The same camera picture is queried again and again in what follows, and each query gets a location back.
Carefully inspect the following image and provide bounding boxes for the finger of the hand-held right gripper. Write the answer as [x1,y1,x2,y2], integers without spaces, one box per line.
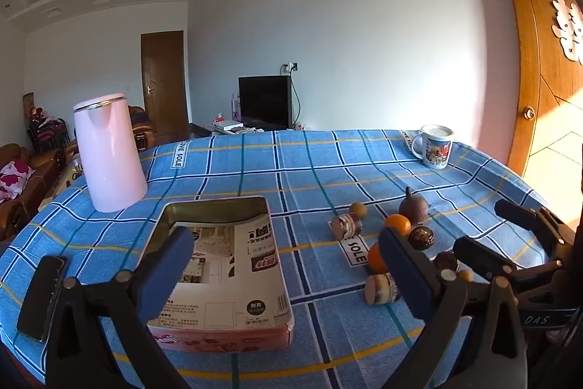
[453,235,566,294]
[494,199,577,246]

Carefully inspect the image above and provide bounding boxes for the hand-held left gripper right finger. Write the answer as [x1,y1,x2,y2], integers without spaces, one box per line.
[378,227,529,389]

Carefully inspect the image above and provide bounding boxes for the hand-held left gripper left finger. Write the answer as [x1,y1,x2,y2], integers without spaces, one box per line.
[46,226,196,389]

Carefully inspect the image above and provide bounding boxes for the orange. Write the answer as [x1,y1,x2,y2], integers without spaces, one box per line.
[367,241,390,274]
[385,213,412,237]

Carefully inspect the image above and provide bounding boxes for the brown patterned small jar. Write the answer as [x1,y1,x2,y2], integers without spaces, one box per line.
[330,212,364,240]

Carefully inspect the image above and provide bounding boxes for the metal tin box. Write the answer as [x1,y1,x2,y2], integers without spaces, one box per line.
[145,196,296,354]

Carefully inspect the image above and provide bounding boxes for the dark round fruit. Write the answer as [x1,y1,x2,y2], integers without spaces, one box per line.
[432,251,460,272]
[407,225,434,252]

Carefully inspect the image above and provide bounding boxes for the brown pear-shaped fruit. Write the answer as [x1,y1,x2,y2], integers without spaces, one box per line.
[398,187,430,225]

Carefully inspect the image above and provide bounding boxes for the white printed mug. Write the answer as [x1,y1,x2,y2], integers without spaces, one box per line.
[411,125,457,168]

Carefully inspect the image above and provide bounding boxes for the pink electric kettle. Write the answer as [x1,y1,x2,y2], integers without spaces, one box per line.
[74,93,149,213]

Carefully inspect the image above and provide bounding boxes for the black smartphone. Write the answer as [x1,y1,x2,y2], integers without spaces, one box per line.
[17,254,70,343]

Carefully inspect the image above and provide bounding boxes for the brown leather armchair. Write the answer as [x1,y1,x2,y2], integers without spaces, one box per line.
[128,105,158,153]

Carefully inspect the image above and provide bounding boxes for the dark low tv stand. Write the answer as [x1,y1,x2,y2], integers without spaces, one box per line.
[187,122,292,139]

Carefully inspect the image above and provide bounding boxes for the blue plaid tablecloth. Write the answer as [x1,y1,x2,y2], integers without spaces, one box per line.
[0,128,566,389]

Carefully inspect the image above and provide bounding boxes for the brown leather sofa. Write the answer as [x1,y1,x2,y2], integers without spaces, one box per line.
[0,143,80,241]

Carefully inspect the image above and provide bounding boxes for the light wooden door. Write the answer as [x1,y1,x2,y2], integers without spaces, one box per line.
[494,0,583,226]

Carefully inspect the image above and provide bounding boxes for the floral pillow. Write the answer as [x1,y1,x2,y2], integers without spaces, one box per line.
[0,160,36,202]

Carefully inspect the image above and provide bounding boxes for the stacked chairs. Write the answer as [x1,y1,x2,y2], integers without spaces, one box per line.
[27,106,69,153]

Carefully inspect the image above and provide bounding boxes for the dark wooden door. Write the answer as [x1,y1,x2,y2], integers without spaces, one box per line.
[140,30,189,139]

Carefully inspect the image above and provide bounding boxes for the black television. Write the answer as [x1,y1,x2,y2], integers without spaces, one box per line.
[238,74,293,130]

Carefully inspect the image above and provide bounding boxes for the white paper door decoration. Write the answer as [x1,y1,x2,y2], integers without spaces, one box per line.
[551,0,583,65]

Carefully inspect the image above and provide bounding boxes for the black power cable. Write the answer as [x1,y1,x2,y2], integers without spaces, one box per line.
[289,72,302,128]

